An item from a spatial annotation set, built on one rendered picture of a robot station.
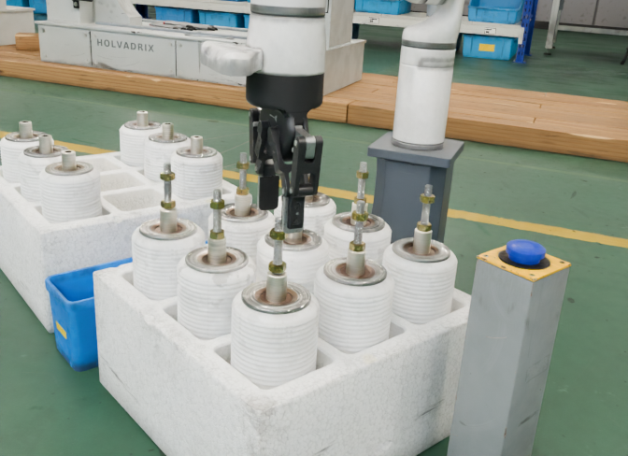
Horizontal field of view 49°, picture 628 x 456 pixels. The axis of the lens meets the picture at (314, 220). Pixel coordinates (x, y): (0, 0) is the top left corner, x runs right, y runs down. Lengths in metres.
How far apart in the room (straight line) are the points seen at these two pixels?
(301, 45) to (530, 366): 0.41
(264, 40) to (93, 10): 2.95
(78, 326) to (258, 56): 0.56
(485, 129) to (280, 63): 2.04
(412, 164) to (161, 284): 0.50
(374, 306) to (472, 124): 1.89
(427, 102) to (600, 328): 0.52
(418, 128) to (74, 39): 2.46
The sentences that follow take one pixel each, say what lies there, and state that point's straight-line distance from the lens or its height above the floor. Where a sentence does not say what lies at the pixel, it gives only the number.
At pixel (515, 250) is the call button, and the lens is 0.73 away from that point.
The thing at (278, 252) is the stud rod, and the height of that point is 0.31.
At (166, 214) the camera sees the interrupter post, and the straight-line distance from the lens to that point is 0.91.
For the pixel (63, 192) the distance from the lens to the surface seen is 1.17.
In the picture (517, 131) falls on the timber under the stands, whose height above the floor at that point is 0.06.
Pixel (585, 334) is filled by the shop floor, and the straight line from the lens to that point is 1.33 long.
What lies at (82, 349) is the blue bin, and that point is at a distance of 1.08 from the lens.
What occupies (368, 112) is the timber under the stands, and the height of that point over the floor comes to 0.06.
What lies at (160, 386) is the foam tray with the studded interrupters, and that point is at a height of 0.10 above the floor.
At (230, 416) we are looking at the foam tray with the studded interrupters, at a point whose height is 0.15.
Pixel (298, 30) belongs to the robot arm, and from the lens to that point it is 0.63.
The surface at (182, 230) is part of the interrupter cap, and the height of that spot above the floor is 0.25.
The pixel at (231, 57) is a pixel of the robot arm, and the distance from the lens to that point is 0.61.
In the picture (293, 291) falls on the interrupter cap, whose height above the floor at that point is 0.25.
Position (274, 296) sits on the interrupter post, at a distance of 0.73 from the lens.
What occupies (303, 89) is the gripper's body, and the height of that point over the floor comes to 0.48.
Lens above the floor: 0.59
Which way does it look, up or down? 21 degrees down
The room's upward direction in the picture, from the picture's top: 3 degrees clockwise
